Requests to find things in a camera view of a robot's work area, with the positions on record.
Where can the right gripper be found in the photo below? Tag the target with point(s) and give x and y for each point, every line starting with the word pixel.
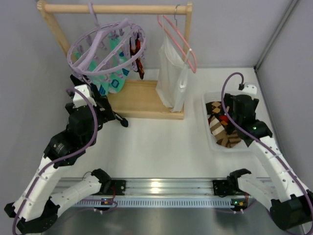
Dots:
pixel 230 105

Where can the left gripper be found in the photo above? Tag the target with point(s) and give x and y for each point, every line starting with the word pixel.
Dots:
pixel 103 104

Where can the teal patterned sock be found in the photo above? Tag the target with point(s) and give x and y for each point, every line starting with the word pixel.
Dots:
pixel 101 81
pixel 118 78

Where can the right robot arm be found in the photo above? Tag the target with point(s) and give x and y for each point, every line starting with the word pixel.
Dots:
pixel 271 166

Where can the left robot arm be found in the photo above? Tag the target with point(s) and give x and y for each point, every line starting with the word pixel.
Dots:
pixel 38 208

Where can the purple round clip hanger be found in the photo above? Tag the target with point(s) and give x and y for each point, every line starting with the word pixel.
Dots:
pixel 96 42

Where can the red yellow argyle sock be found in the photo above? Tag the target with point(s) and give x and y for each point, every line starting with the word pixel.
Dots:
pixel 222 120

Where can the brown tan argyle sock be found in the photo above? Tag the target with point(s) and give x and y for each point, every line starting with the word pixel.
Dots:
pixel 214 108

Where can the wooden clothes rack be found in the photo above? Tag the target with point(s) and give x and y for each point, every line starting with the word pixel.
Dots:
pixel 138 99

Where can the white hanging cloth bag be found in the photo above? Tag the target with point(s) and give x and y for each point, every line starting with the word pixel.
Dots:
pixel 172 78

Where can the hanging red argyle sock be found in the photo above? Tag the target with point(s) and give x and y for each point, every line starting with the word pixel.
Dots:
pixel 135 46

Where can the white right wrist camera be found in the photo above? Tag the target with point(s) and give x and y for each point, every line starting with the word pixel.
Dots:
pixel 248 89

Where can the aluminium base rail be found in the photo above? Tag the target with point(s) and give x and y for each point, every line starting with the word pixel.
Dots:
pixel 230 193

